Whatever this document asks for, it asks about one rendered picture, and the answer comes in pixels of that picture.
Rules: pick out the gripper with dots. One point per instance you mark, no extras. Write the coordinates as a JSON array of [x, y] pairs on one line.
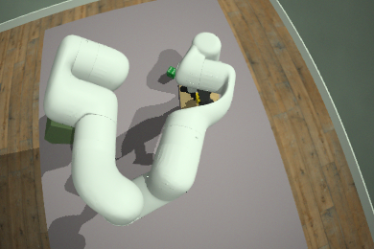
[[191, 91]]

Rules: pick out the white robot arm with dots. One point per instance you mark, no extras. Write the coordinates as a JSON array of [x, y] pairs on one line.
[[70, 99]]

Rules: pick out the green die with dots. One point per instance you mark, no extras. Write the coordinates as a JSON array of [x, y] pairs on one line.
[[171, 72]]

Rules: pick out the tan mat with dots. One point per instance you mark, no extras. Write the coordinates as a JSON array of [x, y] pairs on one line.
[[186, 101]]

